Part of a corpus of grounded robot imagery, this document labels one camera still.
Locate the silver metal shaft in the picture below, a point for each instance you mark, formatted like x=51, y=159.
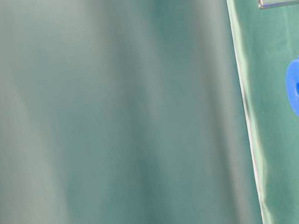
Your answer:
x=264, y=4

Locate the green table cloth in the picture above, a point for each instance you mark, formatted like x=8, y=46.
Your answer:
x=265, y=42

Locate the green backdrop curtain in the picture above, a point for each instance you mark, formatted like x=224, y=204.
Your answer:
x=122, y=112

